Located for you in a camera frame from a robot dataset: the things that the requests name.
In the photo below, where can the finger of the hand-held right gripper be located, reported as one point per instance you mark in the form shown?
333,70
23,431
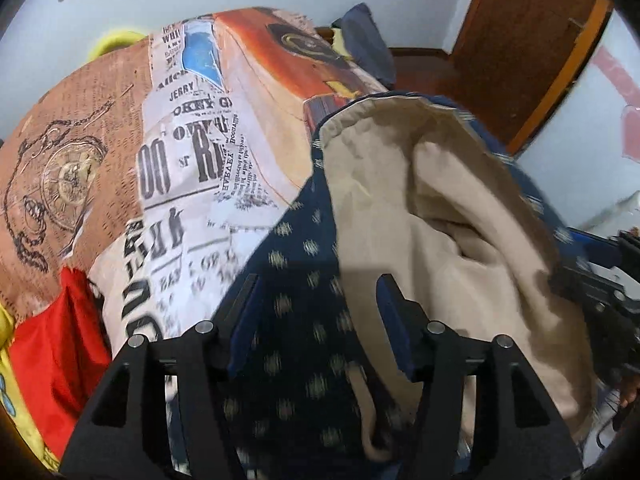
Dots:
592,245
585,285

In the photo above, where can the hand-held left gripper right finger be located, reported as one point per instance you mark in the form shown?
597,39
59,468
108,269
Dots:
395,330

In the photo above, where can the yellow cartoon fleece garment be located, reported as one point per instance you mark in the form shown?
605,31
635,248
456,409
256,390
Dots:
20,385

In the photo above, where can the brown wooden door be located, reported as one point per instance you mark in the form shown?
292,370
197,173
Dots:
510,35

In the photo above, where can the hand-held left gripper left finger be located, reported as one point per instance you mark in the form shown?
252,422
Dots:
242,330

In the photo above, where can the dark blue bag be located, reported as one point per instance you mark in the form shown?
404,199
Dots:
367,40

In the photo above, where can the red folded garment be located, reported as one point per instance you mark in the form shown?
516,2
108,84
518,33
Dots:
55,350

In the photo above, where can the navy patterned zip hoodie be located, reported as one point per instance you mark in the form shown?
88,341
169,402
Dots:
300,260

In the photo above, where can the newspaper print bed sheet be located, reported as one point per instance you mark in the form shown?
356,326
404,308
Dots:
175,160

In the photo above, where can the yellow hoop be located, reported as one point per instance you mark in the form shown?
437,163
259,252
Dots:
112,42

